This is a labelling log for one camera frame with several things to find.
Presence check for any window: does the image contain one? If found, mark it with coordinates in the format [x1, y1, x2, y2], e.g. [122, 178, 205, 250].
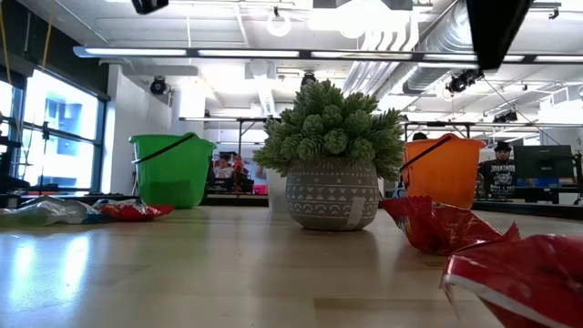
[0, 67, 110, 195]

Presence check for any red candy pack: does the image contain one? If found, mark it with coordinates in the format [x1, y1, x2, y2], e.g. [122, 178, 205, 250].
[439, 233, 583, 328]
[381, 195, 522, 256]
[93, 199, 176, 223]

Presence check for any silver ventilation duct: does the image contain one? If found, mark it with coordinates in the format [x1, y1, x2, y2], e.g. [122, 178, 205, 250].
[403, 0, 479, 96]

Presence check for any orange plastic bucket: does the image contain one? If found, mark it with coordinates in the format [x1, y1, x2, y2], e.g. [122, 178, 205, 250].
[400, 132, 487, 210]

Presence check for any green plastic bucket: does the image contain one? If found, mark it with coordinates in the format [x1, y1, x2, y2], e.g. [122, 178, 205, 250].
[128, 131, 218, 210]

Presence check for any artificial plant in patterned pot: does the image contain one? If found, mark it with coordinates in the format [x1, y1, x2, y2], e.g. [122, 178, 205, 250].
[252, 79, 406, 232]

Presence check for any overhead light bar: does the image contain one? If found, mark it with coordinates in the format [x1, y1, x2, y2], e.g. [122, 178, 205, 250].
[72, 45, 583, 65]

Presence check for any black frame table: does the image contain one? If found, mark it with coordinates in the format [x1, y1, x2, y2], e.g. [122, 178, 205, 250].
[179, 116, 275, 156]

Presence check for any black monitor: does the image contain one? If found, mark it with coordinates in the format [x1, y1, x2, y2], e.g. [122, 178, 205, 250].
[513, 144, 575, 179]

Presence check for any Hershey's cookies and creme bar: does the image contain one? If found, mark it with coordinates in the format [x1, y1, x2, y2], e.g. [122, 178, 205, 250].
[0, 202, 110, 228]

